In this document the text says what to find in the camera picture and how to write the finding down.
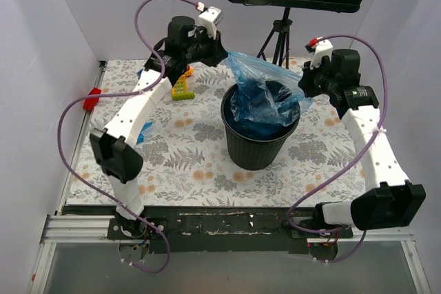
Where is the blue trash bag roll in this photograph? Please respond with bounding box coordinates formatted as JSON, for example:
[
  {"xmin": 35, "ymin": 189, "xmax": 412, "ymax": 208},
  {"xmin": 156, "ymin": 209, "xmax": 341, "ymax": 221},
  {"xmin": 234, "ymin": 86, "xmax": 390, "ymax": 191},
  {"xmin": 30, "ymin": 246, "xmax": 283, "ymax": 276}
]
[{"xmin": 225, "ymin": 52, "xmax": 312, "ymax": 140}]

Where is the black ribbed trash bin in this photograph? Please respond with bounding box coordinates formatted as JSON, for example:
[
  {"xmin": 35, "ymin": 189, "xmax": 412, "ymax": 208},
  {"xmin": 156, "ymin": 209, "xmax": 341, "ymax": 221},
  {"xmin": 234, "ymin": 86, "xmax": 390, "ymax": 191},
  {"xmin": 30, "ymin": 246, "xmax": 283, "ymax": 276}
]
[{"xmin": 220, "ymin": 85, "xmax": 300, "ymax": 171}]

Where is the small blue trash bag piece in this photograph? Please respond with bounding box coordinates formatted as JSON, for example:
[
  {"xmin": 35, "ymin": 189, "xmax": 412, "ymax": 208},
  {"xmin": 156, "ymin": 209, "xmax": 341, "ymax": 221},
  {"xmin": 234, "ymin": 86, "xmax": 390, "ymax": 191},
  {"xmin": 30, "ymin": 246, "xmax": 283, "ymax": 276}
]
[{"xmin": 136, "ymin": 121, "xmax": 154, "ymax": 145}]

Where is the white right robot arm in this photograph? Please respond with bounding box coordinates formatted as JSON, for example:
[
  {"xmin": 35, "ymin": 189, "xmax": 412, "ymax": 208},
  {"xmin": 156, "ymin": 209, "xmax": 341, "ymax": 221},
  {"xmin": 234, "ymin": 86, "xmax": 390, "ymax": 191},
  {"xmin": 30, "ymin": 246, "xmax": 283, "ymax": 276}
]
[{"xmin": 298, "ymin": 45, "xmax": 426, "ymax": 237}]

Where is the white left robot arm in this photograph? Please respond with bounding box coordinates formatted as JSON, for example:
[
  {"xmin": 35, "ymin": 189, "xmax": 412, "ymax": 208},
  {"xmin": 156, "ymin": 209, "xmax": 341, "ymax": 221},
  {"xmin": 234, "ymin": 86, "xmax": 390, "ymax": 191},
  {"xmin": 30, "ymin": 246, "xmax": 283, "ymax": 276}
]
[{"xmin": 90, "ymin": 8, "xmax": 227, "ymax": 239}]

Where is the yellow toy block house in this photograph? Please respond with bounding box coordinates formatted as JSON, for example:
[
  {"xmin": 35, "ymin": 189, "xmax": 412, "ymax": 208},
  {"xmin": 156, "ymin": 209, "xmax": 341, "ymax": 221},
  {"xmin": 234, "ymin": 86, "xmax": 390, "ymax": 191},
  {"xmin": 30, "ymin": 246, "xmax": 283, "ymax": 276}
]
[{"xmin": 171, "ymin": 65, "xmax": 195, "ymax": 101}]

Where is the floral patterned table mat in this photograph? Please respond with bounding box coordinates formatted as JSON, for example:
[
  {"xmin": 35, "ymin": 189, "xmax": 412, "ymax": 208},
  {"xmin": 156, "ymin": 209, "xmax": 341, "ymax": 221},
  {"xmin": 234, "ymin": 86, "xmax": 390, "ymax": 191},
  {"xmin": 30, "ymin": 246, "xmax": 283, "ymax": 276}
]
[{"xmin": 65, "ymin": 59, "xmax": 382, "ymax": 209}]

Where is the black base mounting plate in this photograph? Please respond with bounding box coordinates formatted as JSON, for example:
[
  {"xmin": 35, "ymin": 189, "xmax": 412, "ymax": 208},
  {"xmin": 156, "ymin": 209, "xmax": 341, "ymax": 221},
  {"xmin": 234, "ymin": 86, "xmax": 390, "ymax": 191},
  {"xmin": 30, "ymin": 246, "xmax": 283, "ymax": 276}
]
[{"xmin": 106, "ymin": 206, "xmax": 356, "ymax": 255}]

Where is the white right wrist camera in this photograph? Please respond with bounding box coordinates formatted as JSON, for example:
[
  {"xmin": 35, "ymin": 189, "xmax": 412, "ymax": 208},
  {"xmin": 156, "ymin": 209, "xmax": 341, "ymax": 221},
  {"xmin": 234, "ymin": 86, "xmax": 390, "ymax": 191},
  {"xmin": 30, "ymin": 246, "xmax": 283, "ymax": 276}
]
[{"xmin": 305, "ymin": 37, "xmax": 334, "ymax": 70}]

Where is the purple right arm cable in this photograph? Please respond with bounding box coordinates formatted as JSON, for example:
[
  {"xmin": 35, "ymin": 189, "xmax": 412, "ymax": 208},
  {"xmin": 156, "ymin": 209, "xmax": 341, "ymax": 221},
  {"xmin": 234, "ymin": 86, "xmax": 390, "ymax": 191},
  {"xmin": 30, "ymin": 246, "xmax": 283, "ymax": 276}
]
[{"xmin": 285, "ymin": 34, "xmax": 386, "ymax": 264}]

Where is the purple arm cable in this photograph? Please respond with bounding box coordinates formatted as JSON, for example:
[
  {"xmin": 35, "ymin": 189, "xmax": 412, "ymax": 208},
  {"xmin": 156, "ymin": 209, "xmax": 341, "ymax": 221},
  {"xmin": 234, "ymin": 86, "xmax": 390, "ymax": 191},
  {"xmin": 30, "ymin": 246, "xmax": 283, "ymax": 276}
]
[
  {"xmin": 57, "ymin": 0, "xmax": 206, "ymax": 274},
  {"xmin": 285, "ymin": 34, "xmax": 386, "ymax": 264}
]

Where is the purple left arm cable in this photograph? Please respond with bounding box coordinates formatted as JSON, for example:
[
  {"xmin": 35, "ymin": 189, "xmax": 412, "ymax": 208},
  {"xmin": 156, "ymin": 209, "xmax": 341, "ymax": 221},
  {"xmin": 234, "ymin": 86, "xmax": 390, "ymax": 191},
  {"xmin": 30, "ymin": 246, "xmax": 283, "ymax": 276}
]
[{"xmin": 57, "ymin": 0, "xmax": 206, "ymax": 274}]

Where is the red block on rail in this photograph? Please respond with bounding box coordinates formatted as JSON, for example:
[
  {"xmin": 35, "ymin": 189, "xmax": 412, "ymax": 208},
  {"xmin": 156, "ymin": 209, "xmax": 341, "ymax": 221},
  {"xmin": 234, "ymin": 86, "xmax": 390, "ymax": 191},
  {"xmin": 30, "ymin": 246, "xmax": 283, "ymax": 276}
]
[{"xmin": 83, "ymin": 87, "xmax": 101, "ymax": 112}]

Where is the aluminium frame rail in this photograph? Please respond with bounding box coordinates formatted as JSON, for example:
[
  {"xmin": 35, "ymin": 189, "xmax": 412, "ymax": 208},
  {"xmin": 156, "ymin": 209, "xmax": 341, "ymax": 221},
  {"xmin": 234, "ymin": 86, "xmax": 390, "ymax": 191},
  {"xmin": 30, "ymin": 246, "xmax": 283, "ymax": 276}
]
[{"xmin": 30, "ymin": 207, "xmax": 431, "ymax": 293}]

